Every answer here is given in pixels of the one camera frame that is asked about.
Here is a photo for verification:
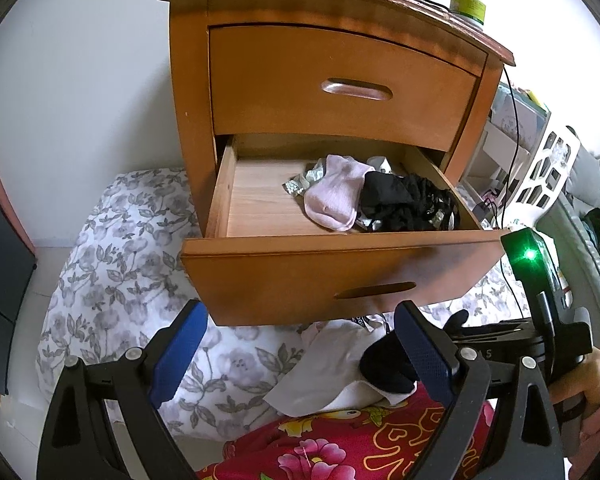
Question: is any white garment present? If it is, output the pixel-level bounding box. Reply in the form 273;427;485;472
264;315;416;418

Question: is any black lace underwear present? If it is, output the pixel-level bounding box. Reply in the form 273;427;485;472
356;171;460;233

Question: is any pink sock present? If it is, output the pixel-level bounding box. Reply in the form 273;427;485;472
303;155;374;232

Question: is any navy blue printed garment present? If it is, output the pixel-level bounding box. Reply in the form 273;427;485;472
358;330;418;394

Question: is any person right hand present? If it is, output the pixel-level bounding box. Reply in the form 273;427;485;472
548;348;600;479

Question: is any red floral blanket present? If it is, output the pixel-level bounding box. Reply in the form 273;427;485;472
194;389;496;480

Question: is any grey sofa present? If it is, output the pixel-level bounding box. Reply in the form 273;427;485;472
536;148;600;348

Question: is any white lattice shelf rack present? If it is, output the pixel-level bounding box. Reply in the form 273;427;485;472
460;84;581;230

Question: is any wooden nightstand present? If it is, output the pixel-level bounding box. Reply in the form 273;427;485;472
156;0;516;241

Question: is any white green pill bottle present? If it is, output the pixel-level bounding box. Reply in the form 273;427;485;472
450;0;486;29

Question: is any black charging cable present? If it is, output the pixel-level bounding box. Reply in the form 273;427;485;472
409;0;527;321

